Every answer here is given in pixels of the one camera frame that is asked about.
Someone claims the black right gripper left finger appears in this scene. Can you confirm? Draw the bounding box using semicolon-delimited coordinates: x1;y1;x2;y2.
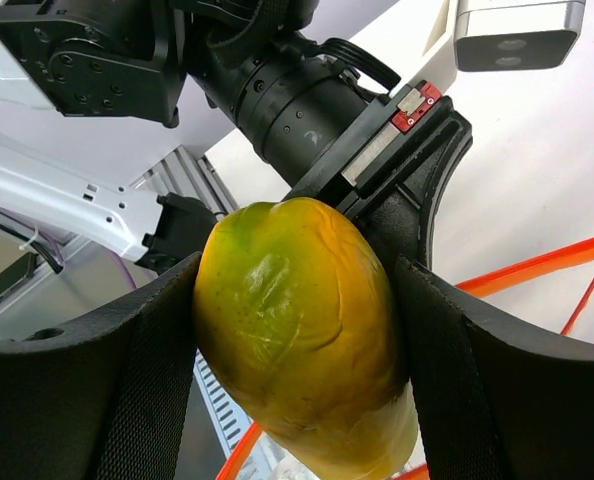
0;255;199;479

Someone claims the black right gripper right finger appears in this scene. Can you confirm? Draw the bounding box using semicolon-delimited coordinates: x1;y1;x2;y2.
394;259;594;479

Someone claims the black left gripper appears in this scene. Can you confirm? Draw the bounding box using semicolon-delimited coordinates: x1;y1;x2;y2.
287;81;472;268

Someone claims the clear orange zip bag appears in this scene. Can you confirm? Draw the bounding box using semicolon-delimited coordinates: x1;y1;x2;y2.
215;237;594;480

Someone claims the yellow green mango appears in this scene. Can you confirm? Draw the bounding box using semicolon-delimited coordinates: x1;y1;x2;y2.
192;198;417;479

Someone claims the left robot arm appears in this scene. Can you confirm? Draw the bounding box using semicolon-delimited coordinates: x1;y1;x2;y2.
0;1;472;265

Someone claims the white slotted cable duct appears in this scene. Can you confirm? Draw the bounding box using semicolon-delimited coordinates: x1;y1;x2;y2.
194;352;251;456

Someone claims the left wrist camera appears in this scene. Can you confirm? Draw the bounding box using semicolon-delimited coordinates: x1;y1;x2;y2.
421;0;588;74

